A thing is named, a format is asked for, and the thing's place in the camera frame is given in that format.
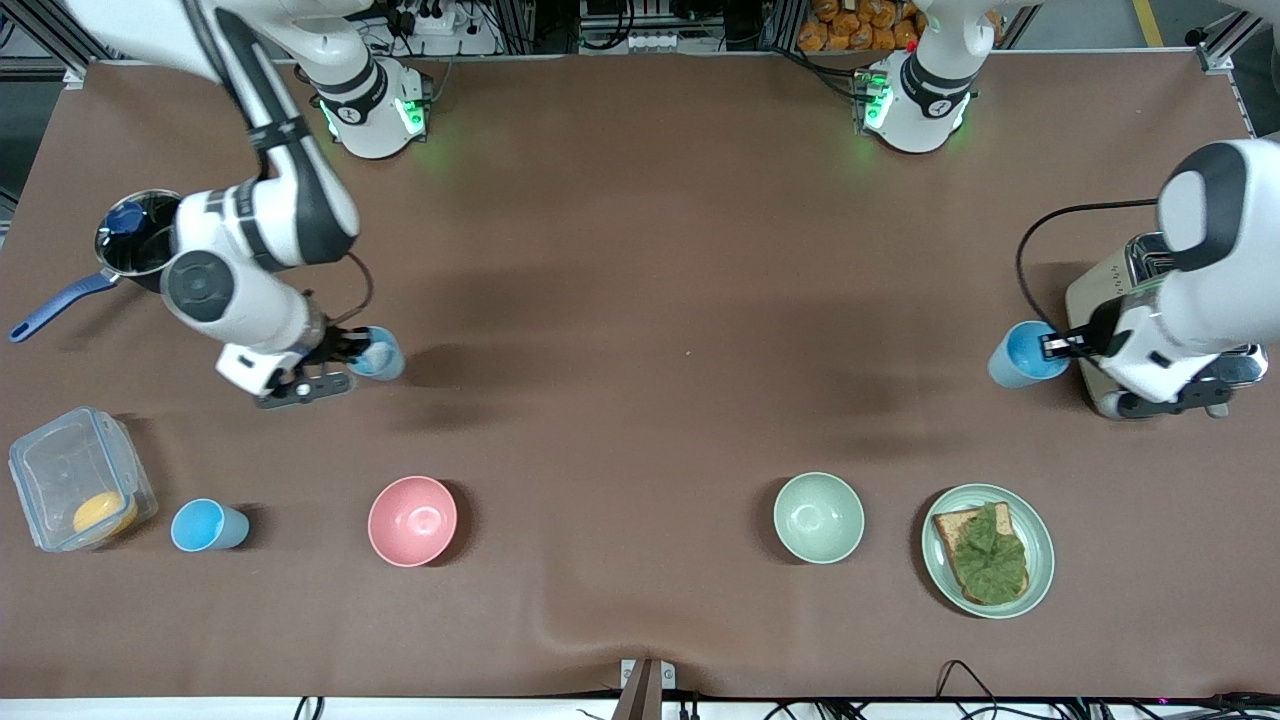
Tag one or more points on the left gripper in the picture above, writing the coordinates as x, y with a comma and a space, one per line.
1092, 341

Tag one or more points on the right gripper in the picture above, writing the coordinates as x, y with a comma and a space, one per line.
339, 349

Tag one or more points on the blue cup with white inside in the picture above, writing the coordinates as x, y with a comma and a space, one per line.
385, 355

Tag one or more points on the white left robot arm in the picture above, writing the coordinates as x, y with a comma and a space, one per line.
1215, 280

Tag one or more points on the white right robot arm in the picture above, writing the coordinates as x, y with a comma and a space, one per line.
290, 210

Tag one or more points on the cream and chrome toaster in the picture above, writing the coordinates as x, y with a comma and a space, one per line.
1090, 300

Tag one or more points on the pink bowl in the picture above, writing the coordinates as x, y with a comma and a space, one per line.
412, 521

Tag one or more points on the pale green plate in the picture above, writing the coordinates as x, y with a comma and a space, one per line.
1042, 550

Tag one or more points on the toast slice under lettuce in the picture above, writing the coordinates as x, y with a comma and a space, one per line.
950, 525

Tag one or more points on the green lettuce leaf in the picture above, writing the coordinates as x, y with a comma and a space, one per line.
990, 560

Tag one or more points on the dark blue small object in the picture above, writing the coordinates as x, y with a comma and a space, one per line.
128, 217

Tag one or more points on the orange round food item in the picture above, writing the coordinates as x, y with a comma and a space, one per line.
103, 513

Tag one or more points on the brown table cover mat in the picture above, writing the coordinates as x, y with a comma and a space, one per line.
640, 400

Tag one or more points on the pale green bowl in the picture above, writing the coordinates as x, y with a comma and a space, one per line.
818, 518

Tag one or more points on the clear plastic food container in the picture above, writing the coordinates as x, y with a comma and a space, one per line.
60, 465

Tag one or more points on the white power strip with plugs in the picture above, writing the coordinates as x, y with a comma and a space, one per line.
432, 20

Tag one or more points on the bag of orange buns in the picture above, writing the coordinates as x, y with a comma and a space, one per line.
860, 25

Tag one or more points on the aluminium frame profile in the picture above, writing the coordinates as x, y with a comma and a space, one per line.
1230, 45
50, 50

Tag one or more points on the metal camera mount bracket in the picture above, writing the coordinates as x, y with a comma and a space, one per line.
645, 685

